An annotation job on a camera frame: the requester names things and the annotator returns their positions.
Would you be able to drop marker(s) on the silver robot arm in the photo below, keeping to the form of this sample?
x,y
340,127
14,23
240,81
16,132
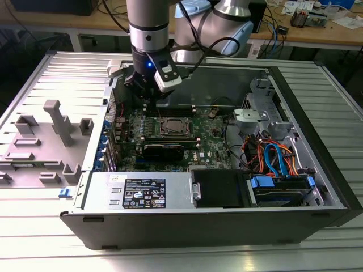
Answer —
x,y
147,28

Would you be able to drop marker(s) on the printed paper sheets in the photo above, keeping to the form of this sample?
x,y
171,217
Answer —
x,y
297,5

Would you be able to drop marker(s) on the coin cell battery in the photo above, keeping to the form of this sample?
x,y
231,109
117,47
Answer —
x,y
212,114

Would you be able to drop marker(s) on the small black adapter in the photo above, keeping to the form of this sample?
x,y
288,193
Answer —
x,y
282,30

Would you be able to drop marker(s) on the copper coil device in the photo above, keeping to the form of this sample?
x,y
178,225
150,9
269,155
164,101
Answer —
x,y
299,18

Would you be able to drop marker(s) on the grey parts rack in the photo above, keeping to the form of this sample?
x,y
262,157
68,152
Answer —
x,y
42,153

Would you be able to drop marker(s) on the silver metal drive cage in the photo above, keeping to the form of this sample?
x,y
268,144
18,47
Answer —
x,y
261,88

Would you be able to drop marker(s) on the large black box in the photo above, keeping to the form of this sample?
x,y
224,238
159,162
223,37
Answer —
x,y
56,7

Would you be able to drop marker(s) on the silver CPU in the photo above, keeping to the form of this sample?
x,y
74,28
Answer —
x,y
175,126

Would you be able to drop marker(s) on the blue plastic clip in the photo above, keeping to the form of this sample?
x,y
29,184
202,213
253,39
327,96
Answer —
x,y
64,193

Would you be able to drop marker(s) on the CPU socket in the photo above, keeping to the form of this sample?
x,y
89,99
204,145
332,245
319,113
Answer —
x,y
160,124

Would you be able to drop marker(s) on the tall black device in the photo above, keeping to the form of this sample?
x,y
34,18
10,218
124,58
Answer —
x,y
260,17

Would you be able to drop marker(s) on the wooden desk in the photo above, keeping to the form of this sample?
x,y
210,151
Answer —
x,y
312,35

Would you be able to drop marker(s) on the green motherboard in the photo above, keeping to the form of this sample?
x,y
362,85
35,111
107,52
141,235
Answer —
x,y
215,139

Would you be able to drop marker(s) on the white paper sheet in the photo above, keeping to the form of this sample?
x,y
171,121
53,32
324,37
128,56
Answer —
x,y
348,22

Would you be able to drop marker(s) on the grey metal bracket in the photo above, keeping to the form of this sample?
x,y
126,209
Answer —
x,y
249,120

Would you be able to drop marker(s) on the black graphics card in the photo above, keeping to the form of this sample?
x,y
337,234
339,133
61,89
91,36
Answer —
x,y
163,153

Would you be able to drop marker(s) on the black RAM slot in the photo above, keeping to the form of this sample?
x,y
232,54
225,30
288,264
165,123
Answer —
x,y
183,106
183,114
183,111

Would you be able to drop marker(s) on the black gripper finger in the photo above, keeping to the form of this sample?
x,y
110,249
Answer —
x,y
133,83

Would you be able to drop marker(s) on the blue card retainer clip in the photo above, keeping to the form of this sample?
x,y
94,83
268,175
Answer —
x,y
103,141
98,165
106,126
100,153

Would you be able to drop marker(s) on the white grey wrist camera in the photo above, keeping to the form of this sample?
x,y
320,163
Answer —
x,y
167,76

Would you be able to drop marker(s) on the silver power supply with label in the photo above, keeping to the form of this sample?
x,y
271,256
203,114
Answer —
x,y
175,192

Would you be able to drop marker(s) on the thin metal locking lever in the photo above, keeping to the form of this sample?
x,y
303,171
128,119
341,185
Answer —
x,y
160,114
181,135

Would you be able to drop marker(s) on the grey electronics box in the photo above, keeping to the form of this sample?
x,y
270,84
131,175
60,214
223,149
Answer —
x,y
317,20

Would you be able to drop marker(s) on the hard disk in blue carrier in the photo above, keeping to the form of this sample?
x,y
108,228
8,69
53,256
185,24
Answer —
x,y
272,195

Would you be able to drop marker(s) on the black open PC case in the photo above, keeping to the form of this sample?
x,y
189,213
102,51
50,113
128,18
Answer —
x,y
181,229

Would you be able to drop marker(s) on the black RAM stick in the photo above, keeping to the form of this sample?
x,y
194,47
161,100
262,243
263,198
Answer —
x,y
170,139

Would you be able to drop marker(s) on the black plastic shroud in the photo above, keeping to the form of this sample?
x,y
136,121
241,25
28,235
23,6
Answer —
x,y
218,188

